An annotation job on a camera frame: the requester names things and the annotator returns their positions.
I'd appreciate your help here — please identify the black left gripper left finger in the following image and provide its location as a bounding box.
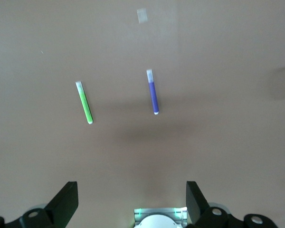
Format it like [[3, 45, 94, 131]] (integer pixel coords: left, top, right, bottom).
[[0, 181, 79, 228]]

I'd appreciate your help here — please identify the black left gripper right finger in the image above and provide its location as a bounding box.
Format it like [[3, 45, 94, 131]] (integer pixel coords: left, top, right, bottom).
[[185, 181, 279, 228]]

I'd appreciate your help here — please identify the purple marker pen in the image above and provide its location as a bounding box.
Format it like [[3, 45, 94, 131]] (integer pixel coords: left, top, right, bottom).
[[146, 68, 161, 115]]

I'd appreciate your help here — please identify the green marker pen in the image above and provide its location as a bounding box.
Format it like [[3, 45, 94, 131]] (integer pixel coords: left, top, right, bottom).
[[75, 81, 94, 125]]

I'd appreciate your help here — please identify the small rectangular table patch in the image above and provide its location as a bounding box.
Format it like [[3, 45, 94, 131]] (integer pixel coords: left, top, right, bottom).
[[136, 8, 149, 24]]

